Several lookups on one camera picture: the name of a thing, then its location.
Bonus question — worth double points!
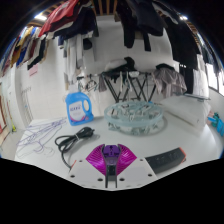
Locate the black cloth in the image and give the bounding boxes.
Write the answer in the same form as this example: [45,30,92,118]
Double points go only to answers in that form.
[123,56,138,72]

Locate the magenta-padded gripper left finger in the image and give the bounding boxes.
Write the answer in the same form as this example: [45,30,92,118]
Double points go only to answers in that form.
[68,144,108,189]

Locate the grey shirt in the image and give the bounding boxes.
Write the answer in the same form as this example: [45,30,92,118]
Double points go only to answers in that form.
[153,64,188,98]

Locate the black power cable with plug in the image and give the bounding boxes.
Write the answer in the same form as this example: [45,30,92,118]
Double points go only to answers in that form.
[54,126,101,169]

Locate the row of hanging clothes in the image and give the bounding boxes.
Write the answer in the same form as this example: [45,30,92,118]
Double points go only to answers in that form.
[0,0,224,88]

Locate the white pillow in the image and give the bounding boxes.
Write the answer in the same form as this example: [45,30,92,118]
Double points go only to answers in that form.
[159,94,212,129]

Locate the round pale green peg hanger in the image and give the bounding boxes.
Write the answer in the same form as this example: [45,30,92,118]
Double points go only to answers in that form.
[103,100,166,136]

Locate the white folded cloth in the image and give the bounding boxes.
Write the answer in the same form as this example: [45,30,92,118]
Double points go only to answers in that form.
[104,59,129,73]

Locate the black power strip orange ends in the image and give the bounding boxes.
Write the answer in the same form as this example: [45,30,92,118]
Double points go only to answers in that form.
[70,147,187,174]

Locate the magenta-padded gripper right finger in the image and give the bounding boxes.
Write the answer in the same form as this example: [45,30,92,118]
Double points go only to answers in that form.
[114,144,157,190]

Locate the blue bucket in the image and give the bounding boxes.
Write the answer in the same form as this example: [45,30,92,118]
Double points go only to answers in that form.
[214,118,224,137]

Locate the barred window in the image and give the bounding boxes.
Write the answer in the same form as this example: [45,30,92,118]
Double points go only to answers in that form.
[199,63,224,98]

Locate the teal bucket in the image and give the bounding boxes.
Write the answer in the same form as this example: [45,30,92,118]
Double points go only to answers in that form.
[208,112,221,128]

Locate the blue detergent bottle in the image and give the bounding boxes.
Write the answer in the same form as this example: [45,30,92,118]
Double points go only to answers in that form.
[64,89,95,127]

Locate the green clothes hanger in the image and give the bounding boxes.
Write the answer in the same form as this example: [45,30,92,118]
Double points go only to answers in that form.
[181,92,212,102]

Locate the pink wall notice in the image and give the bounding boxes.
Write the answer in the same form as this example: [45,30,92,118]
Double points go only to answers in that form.
[28,64,39,77]

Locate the black folding drying rack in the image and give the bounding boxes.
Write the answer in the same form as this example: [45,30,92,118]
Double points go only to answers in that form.
[76,68,158,104]

